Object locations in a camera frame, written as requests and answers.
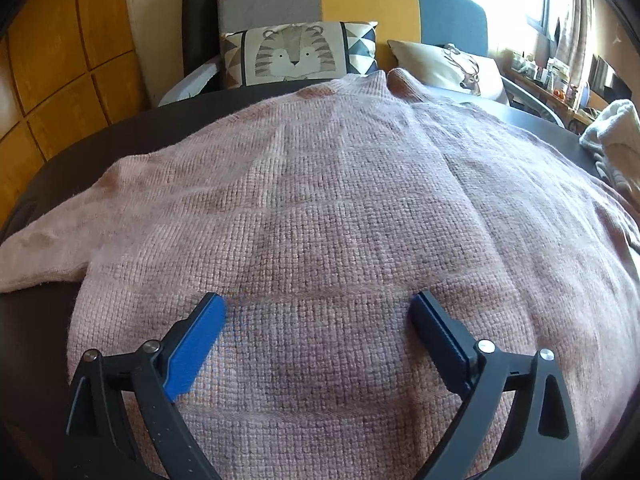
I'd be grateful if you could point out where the dark flat screen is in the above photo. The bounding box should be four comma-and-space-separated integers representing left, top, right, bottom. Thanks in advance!
590, 55, 631, 96

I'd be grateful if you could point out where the yellow wooden wardrobe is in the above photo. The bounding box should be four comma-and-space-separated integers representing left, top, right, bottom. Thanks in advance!
0, 0, 151, 221

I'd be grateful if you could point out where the wooden side table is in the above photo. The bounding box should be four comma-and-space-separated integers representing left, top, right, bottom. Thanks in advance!
502, 67, 608, 126

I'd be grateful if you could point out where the black rolled mat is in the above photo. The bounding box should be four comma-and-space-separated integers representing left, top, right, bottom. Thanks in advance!
182, 0, 221, 78

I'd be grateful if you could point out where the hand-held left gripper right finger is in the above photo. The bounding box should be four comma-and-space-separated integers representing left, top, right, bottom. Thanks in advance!
409, 290, 583, 480

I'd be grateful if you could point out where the deer print cushion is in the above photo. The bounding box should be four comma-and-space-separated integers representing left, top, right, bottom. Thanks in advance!
387, 39, 511, 106

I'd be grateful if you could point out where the tiger print cushion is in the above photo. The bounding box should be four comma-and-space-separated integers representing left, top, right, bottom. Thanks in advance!
220, 20, 379, 88

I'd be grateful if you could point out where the grey yellow blue sofa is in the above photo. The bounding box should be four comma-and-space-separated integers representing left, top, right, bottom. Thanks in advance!
159, 0, 566, 126

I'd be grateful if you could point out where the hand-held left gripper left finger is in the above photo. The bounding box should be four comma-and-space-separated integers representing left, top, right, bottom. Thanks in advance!
65, 291, 228, 480

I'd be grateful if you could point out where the cream knitted sweater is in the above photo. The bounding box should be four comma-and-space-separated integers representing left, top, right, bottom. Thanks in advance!
580, 100, 640, 193

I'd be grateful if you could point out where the pink knitted sweater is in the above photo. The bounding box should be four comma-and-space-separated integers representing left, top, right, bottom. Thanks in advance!
0, 67, 640, 480

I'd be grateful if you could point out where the beige patterned curtain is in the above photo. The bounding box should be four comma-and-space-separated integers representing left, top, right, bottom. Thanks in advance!
547, 0, 596, 86

